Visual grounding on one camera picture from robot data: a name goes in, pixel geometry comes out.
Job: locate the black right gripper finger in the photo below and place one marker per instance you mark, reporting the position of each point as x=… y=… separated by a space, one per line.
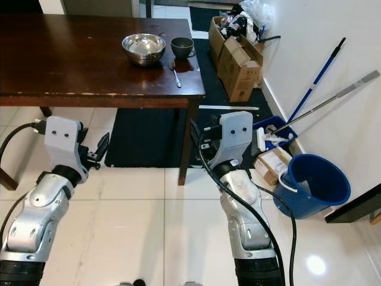
x=196 y=138

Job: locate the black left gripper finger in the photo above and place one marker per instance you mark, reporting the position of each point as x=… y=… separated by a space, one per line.
x=103 y=145

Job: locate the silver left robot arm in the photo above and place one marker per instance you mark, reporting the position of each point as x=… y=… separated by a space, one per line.
x=38 y=220

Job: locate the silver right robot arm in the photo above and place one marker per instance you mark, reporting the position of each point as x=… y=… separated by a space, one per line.
x=245 y=223

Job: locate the dark blue rug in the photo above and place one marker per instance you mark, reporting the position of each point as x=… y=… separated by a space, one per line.
x=149 y=134

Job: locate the small printed cardboard box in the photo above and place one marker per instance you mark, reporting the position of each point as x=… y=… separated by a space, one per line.
x=272 y=162

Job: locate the metal fork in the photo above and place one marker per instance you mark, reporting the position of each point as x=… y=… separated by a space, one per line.
x=175 y=74

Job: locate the brown closed cardboard box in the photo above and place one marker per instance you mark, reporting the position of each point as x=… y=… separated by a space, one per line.
x=241 y=70

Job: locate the brown wooden chair leg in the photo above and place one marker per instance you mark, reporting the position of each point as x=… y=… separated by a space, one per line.
x=9 y=179

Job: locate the dark wooden table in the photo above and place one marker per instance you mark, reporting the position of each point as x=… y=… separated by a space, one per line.
x=71 y=59

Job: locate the dark grey mug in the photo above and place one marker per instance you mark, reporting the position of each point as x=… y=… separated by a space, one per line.
x=181 y=47

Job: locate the open cardboard box with rubbish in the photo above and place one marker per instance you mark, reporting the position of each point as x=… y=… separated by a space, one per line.
x=216 y=37

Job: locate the stainless steel bowl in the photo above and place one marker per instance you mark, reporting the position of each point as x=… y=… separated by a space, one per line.
x=143 y=49

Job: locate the blue plastic bucket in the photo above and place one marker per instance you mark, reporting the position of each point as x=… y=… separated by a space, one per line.
x=324 y=179

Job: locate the dark floor mat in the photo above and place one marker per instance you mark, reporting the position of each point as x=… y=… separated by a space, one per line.
x=205 y=16

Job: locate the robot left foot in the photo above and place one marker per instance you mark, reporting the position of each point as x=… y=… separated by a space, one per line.
x=132 y=282

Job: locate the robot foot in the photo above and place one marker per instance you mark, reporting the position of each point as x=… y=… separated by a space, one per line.
x=194 y=283
x=132 y=282

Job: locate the grey door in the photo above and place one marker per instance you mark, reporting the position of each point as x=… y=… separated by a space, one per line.
x=98 y=7

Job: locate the clear plastic bag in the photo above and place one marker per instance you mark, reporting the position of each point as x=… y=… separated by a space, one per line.
x=256 y=11

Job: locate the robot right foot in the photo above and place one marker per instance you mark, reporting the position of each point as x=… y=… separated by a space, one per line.
x=194 y=283

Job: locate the dark low furniture edge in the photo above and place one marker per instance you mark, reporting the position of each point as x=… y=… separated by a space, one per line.
x=354 y=205

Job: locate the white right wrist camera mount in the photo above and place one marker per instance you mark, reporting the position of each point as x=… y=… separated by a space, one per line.
x=235 y=134

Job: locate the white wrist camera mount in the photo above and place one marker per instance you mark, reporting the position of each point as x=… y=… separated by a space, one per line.
x=62 y=138
x=235 y=134

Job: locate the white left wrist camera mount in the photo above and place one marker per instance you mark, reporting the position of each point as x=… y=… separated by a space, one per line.
x=62 y=138

